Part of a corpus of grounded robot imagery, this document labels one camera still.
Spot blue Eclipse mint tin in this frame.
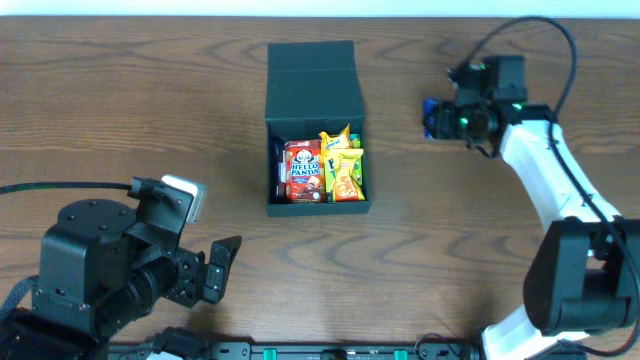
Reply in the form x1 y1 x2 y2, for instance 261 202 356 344
422 98 439 139

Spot Dairy Milk chocolate bar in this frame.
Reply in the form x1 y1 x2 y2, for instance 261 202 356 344
271 138 286 202

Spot red Hello Panda box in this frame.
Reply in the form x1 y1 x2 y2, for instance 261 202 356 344
284 139 326 203

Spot green Pretz box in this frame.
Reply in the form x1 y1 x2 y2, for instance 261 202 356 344
324 150 362 202

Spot small yellow lemon snack packet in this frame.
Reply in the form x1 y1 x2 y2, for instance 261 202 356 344
319 125 352 161

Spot long yellow Julie's snack packet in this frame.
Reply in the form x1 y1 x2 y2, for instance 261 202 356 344
329 149 365 202

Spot black gift box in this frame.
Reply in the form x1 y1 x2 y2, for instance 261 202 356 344
265 40 371 217

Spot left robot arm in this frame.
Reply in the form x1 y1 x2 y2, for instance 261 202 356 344
1 199 242 359

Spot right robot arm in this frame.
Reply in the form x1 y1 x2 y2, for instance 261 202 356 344
423 56 639 359

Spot right black cable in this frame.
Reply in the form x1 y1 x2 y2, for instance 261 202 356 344
462 15 640 357

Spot black cable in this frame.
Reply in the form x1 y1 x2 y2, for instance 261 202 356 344
0 181 134 196
462 15 640 357

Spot left black cable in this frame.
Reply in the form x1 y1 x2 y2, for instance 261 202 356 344
0 181 134 196

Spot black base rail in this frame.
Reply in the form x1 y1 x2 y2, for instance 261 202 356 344
108 341 484 360

